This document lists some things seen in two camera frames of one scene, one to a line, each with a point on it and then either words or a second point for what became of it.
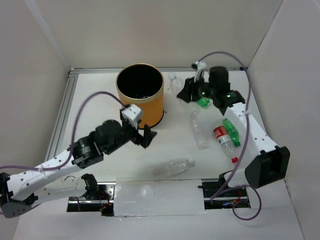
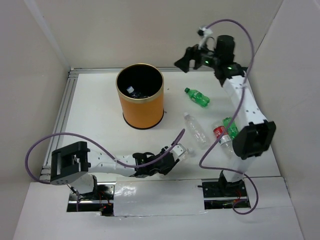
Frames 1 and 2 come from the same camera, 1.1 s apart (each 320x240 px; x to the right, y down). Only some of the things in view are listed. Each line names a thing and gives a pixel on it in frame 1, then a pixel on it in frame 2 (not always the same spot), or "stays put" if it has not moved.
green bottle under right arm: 232,132 stays put
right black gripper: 185,94 to 193,53
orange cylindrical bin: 142,84 stays put
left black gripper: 144,141 to 165,171
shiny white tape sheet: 148,197 stays put
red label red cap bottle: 225,142 stays put
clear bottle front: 173,167 to 187,154
